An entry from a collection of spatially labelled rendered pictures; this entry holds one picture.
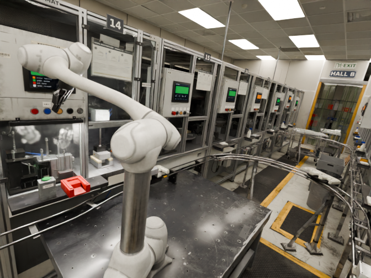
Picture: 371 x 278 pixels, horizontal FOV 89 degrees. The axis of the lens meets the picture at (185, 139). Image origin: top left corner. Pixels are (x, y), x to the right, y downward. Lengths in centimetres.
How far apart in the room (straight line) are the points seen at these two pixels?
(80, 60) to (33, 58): 19
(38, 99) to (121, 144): 83
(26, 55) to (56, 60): 9
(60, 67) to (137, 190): 58
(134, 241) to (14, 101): 96
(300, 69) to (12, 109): 897
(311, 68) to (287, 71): 81
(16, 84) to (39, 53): 40
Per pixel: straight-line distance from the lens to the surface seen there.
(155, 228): 107
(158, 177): 177
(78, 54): 106
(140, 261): 94
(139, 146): 61
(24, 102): 136
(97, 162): 175
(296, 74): 928
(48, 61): 97
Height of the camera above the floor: 165
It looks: 15 degrees down
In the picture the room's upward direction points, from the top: 7 degrees clockwise
